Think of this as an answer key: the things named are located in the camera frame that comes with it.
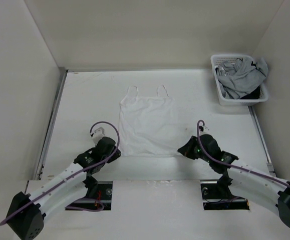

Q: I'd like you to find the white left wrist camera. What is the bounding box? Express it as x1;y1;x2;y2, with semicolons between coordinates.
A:
90;127;105;145

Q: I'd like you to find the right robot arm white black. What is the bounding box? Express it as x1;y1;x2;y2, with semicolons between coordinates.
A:
177;134;290;228

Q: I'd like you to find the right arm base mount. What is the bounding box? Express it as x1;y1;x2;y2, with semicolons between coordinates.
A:
200;176;249;211

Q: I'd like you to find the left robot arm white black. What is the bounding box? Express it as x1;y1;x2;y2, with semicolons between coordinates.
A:
1;136;121;240

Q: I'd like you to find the white plastic laundry basket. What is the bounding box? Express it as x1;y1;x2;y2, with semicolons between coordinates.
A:
210;53;269;106

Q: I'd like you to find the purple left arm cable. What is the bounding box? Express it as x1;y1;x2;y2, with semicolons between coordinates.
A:
0;121;121;226

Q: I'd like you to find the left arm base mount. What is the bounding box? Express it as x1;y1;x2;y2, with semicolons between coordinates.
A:
65;177;113;212

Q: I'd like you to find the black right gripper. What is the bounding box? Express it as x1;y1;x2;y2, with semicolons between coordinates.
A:
177;135;211;163

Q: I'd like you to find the white tank top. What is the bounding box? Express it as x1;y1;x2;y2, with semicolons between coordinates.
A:
119;85;178;158

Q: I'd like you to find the grey tank top in basket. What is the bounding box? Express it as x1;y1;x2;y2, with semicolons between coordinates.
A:
216;57;269;100

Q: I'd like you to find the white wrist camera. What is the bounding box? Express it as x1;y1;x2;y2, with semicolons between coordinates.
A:
199;125;209;132
90;127;105;145

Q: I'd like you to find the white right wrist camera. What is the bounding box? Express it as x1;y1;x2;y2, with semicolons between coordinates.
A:
199;125;209;132

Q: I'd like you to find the black garment in basket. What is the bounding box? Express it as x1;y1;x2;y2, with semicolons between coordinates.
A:
241;86;260;100

